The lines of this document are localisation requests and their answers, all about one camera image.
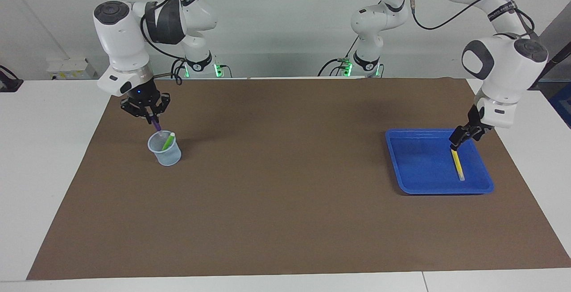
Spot black clamp mount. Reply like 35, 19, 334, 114
0, 66, 24, 93

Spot white power strip box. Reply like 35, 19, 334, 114
47, 58, 96, 80

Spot translucent plastic cup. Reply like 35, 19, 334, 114
148, 130, 182, 167

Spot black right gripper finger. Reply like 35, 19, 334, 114
151, 94, 171, 119
120, 103, 150, 121

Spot blue crate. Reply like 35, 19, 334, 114
548, 82, 571, 128

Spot black left base cables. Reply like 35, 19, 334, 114
318, 38, 360, 77

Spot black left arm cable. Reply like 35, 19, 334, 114
410, 0, 536, 34

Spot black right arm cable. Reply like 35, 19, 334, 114
141, 0, 188, 85

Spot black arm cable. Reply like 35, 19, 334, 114
141, 0, 188, 85
410, 0, 536, 34

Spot yellow pen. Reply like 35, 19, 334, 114
451, 149, 466, 181

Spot brown table mat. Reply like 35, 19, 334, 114
26, 77, 571, 280

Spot blue plastic tray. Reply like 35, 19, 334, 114
385, 128, 495, 195

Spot black stand pole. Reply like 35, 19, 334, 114
531, 42, 571, 90

